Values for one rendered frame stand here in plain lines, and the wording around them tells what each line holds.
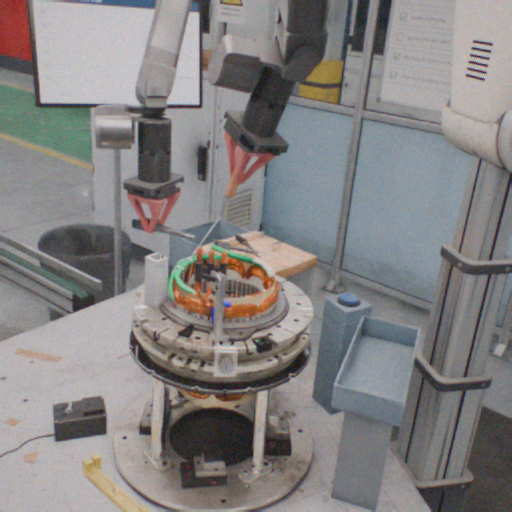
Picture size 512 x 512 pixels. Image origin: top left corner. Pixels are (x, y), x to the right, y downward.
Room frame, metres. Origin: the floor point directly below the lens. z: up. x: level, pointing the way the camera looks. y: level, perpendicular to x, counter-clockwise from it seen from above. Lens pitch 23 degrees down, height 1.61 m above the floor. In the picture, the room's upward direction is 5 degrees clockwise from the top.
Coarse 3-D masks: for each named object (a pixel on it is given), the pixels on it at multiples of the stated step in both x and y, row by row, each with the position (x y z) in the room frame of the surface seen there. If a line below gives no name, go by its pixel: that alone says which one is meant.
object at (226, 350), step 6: (222, 348) 0.83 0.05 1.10; (228, 348) 0.83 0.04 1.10; (234, 348) 0.84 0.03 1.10; (216, 354) 0.83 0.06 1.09; (222, 354) 0.83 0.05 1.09; (228, 354) 0.83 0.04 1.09; (234, 354) 0.83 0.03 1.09; (216, 360) 0.83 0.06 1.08; (234, 360) 0.83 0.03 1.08; (216, 366) 0.83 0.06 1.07; (234, 366) 0.83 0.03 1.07; (216, 372) 0.83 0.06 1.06; (234, 372) 0.83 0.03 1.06
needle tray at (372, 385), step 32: (384, 320) 1.04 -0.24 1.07; (352, 352) 0.95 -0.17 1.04; (384, 352) 0.99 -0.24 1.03; (352, 384) 0.88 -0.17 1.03; (384, 384) 0.89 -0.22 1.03; (352, 416) 0.88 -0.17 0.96; (384, 416) 0.79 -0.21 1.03; (352, 448) 0.87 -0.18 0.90; (384, 448) 0.86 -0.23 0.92; (352, 480) 0.87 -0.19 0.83
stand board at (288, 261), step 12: (228, 240) 1.37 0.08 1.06; (252, 240) 1.38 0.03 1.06; (264, 240) 1.39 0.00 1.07; (204, 252) 1.29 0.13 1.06; (216, 252) 1.29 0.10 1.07; (240, 252) 1.30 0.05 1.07; (264, 252) 1.31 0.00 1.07; (276, 252) 1.32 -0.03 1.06; (288, 252) 1.33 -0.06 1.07; (300, 252) 1.33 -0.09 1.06; (276, 264) 1.25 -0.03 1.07; (288, 264) 1.26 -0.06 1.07; (300, 264) 1.27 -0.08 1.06; (312, 264) 1.31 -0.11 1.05; (288, 276) 1.24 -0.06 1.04
